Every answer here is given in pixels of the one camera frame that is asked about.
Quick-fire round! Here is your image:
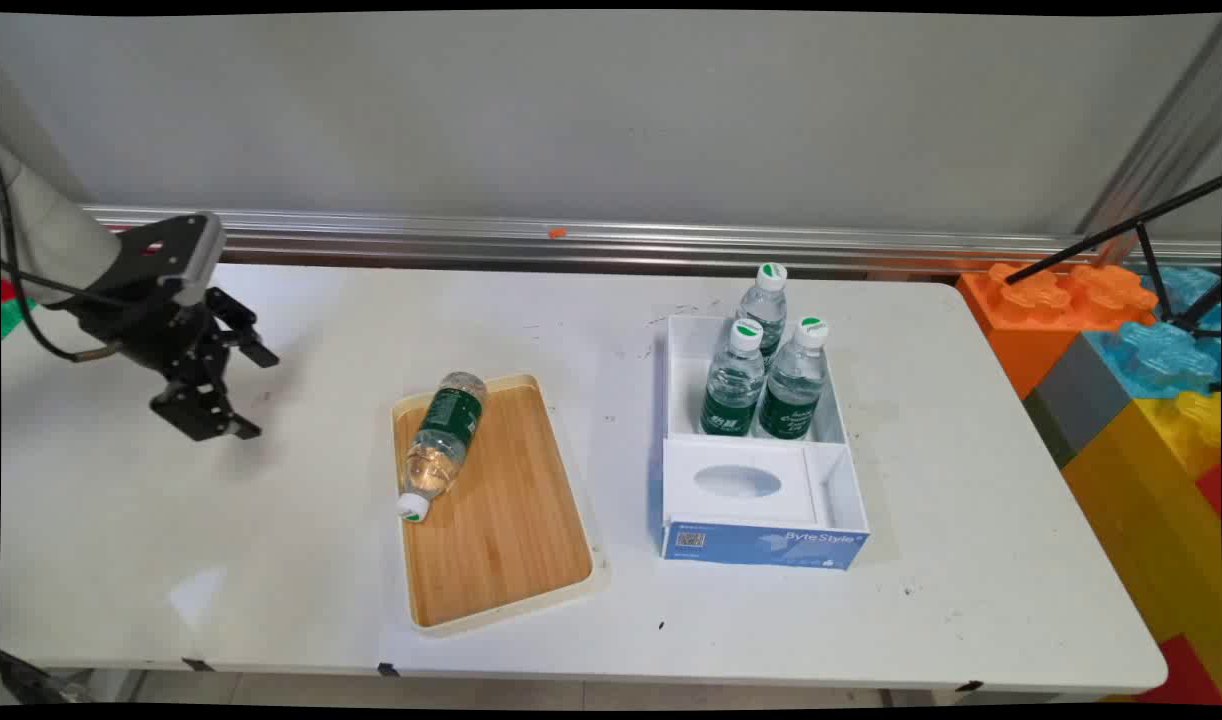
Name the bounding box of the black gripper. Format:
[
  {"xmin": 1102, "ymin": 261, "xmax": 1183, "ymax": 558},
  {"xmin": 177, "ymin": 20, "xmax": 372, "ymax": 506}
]
[{"xmin": 74, "ymin": 286, "xmax": 281, "ymax": 443}]

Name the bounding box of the water bottle green label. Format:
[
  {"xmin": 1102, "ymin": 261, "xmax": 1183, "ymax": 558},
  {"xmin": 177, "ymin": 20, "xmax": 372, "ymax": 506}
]
[
  {"xmin": 735, "ymin": 262, "xmax": 790, "ymax": 363},
  {"xmin": 699, "ymin": 318, "xmax": 768, "ymax": 438},
  {"xmin": 756, "ymin": 316, "xmax": 831, "ymax": 442},
  {"xmin": 396, "ymin": 371, "xmax": 489, "ymax": 524}
]

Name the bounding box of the bamboo tray with cream rim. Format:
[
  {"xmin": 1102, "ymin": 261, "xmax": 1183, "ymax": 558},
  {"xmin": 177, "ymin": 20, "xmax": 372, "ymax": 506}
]
[{"xmin": 390, "ymin": 374, "xmax": 610, "ymax": 637}]

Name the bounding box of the white blue cardboard box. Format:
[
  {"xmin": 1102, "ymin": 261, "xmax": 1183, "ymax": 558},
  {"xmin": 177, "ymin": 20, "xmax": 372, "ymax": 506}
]
[{"xmin": 659, "ymin": 314, "xmax": 870, "ymax": 572}]

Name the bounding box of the orange giant building block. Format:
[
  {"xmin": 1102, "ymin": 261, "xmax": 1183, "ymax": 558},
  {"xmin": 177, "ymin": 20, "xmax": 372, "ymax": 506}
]
[{"xmin": 955, "ymin": 262, "xmax": 1160, "ymax": 400}]

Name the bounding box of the grey giant building block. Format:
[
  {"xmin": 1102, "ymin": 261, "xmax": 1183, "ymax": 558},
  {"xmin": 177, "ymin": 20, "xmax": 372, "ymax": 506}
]
[{"xmin": 1023, "ymin": 332, "xmax": 1134, "ymax": 470}]

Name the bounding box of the blue giant building block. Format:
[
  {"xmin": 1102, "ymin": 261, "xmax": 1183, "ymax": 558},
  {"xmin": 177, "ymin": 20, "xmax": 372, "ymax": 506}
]
[{"xmin": 1083, "ymin": 265, "xmax": 1222, "ymax": 402}]

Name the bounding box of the black tripod stand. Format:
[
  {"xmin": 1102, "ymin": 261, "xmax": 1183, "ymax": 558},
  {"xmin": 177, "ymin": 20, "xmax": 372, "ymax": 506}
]
[{"xmin": 1005, "ymin": 177, "xmax": 1222, "ymax": 338}]

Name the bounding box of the yellow giant building block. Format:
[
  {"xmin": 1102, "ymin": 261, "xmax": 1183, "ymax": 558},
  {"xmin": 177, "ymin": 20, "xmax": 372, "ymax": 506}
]
[{"xmin": 1060, "ymin": 389, "xmax": 1222, "ymax": 693}]

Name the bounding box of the red giant building block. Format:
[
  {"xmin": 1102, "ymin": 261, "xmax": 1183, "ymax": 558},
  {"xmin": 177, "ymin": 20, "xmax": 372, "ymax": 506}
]
[{"xmin": 1134, "ymin": 634, "xmax": 1222, "ymax": 704}]

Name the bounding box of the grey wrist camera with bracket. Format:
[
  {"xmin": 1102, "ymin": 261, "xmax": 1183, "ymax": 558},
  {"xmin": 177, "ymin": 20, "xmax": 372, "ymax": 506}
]
[{"xmin": 99, "ymin": 212, "xmax": 228, "ymax": 307}]

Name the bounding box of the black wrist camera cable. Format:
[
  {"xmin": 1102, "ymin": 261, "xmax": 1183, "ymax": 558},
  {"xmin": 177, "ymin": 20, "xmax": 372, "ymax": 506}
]
[{"xmin": 0, "ymin": 185, "xmax": 124, "ymax": 364}]

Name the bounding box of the aluminium rail along wall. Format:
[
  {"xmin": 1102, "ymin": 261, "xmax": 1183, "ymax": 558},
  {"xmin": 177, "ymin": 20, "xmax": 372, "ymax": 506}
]
[{"xmin": 81, "ymin": 206, "xmax": 1222, "ymax": 273}]

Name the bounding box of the aluminium frame post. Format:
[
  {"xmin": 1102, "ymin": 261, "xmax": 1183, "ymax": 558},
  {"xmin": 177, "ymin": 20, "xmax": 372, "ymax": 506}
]
[{"xmin": 1075, "ymin": 18, "xmax": 1222, "ymax": 241}]

